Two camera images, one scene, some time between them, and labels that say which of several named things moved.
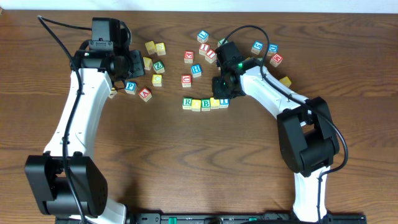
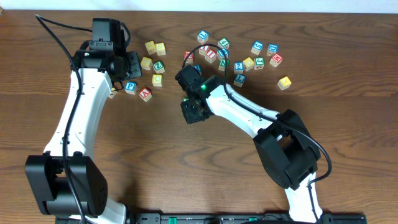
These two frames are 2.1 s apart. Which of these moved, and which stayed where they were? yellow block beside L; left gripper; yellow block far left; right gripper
Moved: right gripper
Stayed: left gripper; yellow block far left; yellow block beside L
